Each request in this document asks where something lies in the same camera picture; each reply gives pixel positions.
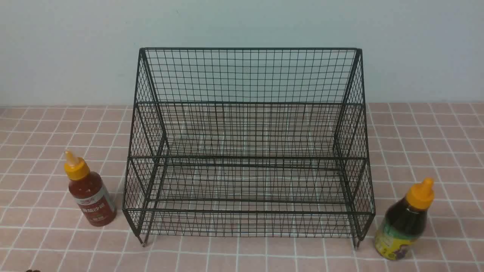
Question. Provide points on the black wire mesh shelf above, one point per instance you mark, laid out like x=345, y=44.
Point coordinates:
x=249, y=142

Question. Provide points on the red sauce bottle yellow cap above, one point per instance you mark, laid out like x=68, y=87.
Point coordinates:
x=89, y=191

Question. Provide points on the dark sauce bottle yellow cap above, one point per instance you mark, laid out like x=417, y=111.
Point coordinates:
x=405, y=221

